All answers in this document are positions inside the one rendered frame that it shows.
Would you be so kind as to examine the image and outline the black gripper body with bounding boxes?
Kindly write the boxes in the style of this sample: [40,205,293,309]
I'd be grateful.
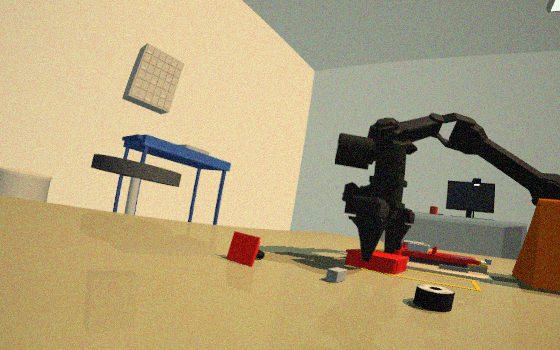
[344,169,415,225]

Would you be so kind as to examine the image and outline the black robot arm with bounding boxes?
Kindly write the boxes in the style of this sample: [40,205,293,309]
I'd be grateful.
[335,113,560,206]

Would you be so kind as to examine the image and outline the black rubber tyre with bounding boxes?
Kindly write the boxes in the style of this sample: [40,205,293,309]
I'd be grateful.
[413,283,455,312]

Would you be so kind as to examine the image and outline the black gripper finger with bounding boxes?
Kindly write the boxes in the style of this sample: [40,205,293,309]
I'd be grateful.
[348,216,388,262]
[384,223,411,254]

